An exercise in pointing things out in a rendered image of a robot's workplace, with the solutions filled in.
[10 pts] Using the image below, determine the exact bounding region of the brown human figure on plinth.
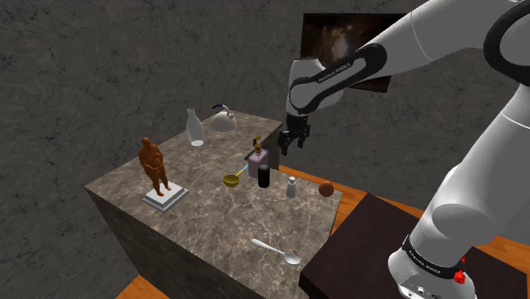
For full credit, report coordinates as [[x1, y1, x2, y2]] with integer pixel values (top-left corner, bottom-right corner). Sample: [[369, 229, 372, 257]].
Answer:
[[138, 137, 189, 214]]

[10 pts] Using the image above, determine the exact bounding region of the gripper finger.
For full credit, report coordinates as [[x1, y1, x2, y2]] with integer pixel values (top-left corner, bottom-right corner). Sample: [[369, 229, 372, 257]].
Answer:
[[296, 127, 312, 150], [277, 130, 291, 157]]

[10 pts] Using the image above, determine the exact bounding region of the clear glass bottle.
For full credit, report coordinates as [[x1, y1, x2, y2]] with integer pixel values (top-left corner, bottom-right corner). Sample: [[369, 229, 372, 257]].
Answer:
[[185, 108, 206, 148]]

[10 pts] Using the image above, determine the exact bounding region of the dark robot stand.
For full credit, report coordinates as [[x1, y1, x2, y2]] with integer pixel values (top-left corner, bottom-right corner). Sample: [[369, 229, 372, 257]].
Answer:
[[298, 191, 530, 299]]

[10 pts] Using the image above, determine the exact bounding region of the gold ladle with blue handle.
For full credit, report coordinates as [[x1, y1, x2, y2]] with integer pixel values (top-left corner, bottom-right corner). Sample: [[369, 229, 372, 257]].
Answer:
[[222, 164, 250, 189]]

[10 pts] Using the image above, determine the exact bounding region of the pink soap dispenser gold pump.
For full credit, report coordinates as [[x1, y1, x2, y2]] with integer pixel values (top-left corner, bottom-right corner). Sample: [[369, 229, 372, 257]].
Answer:
[[246, 135, 270, 179]]

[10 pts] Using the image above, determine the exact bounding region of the dark wall picture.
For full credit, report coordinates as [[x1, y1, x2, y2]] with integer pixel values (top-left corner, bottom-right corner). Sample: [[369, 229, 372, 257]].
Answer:
[[300, 12, 407, 93]]

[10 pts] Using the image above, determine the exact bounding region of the silver spoon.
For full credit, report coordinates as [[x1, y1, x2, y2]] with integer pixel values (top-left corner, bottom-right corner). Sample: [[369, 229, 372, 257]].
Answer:
[[251, 238, 302, 266]]

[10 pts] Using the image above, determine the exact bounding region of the black cylinder bottle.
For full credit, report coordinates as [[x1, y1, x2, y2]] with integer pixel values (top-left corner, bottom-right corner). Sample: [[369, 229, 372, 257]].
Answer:
[[257, 164, 271, 189]]

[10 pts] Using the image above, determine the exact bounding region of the white kettle with dark handle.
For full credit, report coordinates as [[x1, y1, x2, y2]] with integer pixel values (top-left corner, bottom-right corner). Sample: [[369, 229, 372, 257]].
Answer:
[[211, 104, 239, 133]]

